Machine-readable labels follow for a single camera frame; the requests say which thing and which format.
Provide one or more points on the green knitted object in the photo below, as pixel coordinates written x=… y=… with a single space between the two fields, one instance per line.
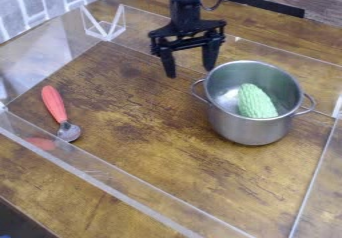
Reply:
x=253 y=102

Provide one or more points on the clear acrylic corner bracket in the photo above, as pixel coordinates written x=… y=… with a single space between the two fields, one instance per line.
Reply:
x=101 y=29

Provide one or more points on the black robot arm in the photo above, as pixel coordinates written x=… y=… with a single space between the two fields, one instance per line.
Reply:
x=187 y=32

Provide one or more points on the clear acrylic enclosure wall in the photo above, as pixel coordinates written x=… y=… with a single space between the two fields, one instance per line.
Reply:
x=171 y=211

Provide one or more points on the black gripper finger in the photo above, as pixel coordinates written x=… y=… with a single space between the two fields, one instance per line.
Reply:
x=168 y=62
x=209 y=51

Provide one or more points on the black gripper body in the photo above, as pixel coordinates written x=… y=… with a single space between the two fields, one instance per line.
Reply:
x=187 y=31

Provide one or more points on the orange handled metal spoon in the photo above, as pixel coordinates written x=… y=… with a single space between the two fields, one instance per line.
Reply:
x=68 y=131

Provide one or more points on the black strip on wall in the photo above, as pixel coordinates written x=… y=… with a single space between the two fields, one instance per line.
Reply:
x=272 y=6

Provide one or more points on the silver metal pot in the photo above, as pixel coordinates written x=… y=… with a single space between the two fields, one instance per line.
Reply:
x=217 y=90

